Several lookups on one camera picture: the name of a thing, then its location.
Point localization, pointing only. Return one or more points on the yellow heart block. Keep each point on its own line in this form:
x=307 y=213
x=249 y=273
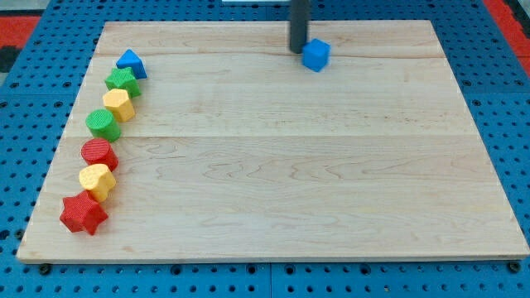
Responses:
x=98 y=180

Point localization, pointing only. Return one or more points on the red cylinder block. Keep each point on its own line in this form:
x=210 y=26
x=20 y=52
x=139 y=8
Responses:
x=99 y=151

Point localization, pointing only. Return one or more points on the green star block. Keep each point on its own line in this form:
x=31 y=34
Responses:
x=123 y=79

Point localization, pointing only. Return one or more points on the blue triangle block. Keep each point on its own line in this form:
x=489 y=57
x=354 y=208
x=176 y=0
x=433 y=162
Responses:
x=130 y=59

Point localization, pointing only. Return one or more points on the blue cube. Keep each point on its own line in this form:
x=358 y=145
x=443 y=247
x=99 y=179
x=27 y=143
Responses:
x=315 y=55

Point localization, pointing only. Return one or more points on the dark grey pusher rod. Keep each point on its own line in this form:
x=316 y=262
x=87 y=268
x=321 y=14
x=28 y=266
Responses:
x=300 y=11

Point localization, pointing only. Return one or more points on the yellow hexagon block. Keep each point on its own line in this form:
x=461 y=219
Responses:
x=117 y=101

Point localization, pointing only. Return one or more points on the green cylinder block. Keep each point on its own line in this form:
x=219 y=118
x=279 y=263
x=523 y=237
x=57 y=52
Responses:
x=101 y=123

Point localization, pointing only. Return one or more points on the wooden board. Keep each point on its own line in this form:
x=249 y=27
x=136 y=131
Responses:
x=239 y=153

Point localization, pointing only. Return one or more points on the red star block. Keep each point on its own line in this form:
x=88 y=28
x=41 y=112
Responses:
x=82 y=213

